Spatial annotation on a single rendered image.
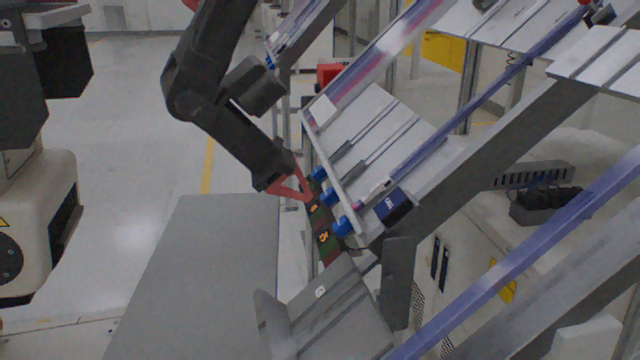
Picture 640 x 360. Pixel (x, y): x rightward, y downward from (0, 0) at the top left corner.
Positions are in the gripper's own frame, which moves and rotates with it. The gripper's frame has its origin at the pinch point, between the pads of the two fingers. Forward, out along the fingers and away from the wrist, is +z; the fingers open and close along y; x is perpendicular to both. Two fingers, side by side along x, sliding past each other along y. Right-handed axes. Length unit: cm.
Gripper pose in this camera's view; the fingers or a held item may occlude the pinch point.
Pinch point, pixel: (306, 196)
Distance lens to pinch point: 69.2
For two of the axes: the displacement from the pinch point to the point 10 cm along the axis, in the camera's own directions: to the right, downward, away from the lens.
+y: -1.8, -4.2, 8.9
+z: 6.6, 6.2, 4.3
